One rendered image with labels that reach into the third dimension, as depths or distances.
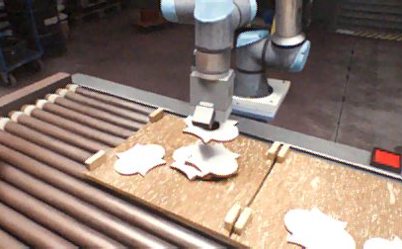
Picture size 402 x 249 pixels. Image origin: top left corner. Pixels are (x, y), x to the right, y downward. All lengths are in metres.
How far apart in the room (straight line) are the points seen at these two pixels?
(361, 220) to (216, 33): 0.50
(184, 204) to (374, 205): 0.43
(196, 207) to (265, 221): 0.15
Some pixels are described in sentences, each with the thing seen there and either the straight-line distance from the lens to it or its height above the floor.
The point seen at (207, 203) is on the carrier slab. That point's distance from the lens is 0.77.
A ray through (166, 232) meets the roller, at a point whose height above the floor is 0.91.
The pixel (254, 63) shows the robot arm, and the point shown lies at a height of 1.03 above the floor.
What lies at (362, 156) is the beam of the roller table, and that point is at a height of 0.92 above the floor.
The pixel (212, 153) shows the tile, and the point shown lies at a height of 0.97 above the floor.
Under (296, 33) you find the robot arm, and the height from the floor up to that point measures 1.16.
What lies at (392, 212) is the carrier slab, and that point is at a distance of 0.86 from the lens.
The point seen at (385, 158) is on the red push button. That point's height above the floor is 0.93.
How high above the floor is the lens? 1.49
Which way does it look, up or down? 32 degrees down
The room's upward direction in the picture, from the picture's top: straight up
